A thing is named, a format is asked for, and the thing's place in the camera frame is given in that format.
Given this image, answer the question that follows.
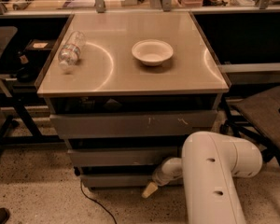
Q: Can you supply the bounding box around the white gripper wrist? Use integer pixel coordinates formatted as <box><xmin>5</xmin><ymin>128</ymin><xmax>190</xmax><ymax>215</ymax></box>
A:
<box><xmin>142</xmin><ymin>168</ymin><xmax>171</xmax><ymax>199</ymax></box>

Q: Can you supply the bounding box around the black floor cable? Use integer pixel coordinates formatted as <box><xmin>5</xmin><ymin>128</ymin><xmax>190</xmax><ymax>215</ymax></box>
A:
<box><xmin>79</xmin><ymin>180</ymin><xmax>119</xmax><ymax>224</ymax></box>

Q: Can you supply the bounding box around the dark shoe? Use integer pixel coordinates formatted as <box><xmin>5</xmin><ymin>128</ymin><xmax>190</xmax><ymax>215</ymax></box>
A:
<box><xmin>0</xmin><ymin>208</ymin><xmax>10</xmax><ymax>224</ymax></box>

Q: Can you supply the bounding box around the white ceramic bowl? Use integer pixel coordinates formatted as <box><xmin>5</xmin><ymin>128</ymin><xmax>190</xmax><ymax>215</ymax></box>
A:
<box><xmin>132</xmin><ymin>39</ymin><xmax>174</xmax><ymax>66</ymax></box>

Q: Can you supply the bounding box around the clear plastic water bottle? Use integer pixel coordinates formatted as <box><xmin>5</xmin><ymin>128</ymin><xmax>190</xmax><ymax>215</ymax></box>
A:
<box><xmin>58</xmin><ymin>31</ymin><xmax>86</xmax><ymax>73</ymax></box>

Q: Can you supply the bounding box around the grey three-drawer cabinet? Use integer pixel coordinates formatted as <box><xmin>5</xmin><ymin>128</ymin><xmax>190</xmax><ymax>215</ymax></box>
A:
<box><xmin>36</xmin><ymin>12</ymin><xmax>229</xmax><ymax>177</ymax></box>

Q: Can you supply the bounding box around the black office chair right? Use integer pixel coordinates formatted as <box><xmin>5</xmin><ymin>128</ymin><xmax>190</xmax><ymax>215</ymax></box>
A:
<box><xmin>219</xmin><ymin>85</ymin><xmax>280</xmax><ymax>166</ymax></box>

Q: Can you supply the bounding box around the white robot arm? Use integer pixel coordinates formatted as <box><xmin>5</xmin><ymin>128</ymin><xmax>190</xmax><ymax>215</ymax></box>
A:
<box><xmin>142</xmin><ymin>132</ymin><xmax>262</xmax><ymax>224</ymax></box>

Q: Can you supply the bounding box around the black box under bench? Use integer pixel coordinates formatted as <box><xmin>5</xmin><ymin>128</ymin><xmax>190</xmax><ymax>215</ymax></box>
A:
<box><xmin>16</xmin><ymin>39</ymin><xmax>55</xmax><ymax>82</ymax></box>

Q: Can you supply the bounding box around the grey drawer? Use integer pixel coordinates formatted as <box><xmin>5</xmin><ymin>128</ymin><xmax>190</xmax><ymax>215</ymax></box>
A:
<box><xmin>80</xmin><ymin>171</ymin><xmax>185</xmax><ymax>189</ymax></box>
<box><xmin>68</xmin><ymin>147</ymin><xmax>179</xmax><ymax>167</ymax></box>
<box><xmin>50</xmin><ymin>110</ymin><xmax>217</xmax><ymax>139</ymax></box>

